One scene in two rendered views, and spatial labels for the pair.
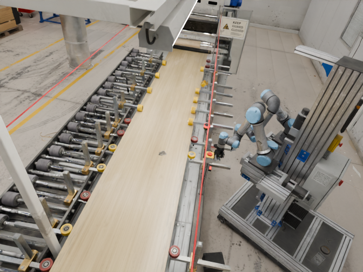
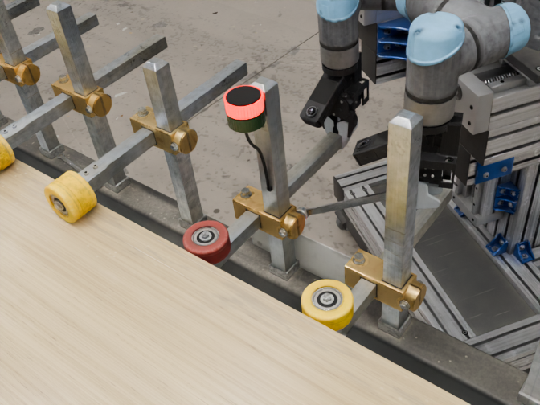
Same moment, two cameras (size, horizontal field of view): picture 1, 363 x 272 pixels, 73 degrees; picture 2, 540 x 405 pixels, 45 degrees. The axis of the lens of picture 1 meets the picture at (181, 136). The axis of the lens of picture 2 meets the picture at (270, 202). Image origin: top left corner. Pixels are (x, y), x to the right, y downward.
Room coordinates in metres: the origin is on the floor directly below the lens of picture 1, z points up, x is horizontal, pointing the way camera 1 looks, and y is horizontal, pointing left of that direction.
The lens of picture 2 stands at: (1.47, 0.40, 1.69)
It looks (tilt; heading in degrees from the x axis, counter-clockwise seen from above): 42 degrees down; 308
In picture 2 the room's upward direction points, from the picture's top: 7 degrees counter-clockwise
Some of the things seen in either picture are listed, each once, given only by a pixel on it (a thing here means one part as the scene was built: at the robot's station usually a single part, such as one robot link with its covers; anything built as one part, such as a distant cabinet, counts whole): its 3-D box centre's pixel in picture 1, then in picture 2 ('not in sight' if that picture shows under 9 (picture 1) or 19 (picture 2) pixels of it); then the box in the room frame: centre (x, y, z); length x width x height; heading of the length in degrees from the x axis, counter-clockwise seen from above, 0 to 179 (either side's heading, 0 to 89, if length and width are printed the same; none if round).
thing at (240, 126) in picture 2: not in sight; (246, 115); (2.00, -0.24, 1.11); 0.06 x 0.06 x 0.02
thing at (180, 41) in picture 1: (189, 43); not in sight; (4.64, 0.06, 1.05); 1.43 x 0.12 x 0.12; 86
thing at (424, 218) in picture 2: (209, 164); (390, 260); (1.79, -0.33, 0.81); 0.44 x 0.03 x 0.04; 86
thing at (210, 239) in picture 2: (194, 142); (210, 256); (2.05, -0.15, 0.85); 0.08 x 0.08 x 0.11
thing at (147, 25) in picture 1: (151, 32); not in sight; (0.76, 0.13, 2.37); 0.11 x 0.02 x 0.08; 174
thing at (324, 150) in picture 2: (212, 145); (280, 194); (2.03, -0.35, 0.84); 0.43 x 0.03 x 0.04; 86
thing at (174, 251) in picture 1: (174, 253); not in sight; (0.80, -0.06, 0.85); 0.08 x 0.08 x 0.11
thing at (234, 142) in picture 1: (233, 142); (480, 32); (1.73, -0.48, 1.19); 0.11 x 0.11 x 0.08; 62
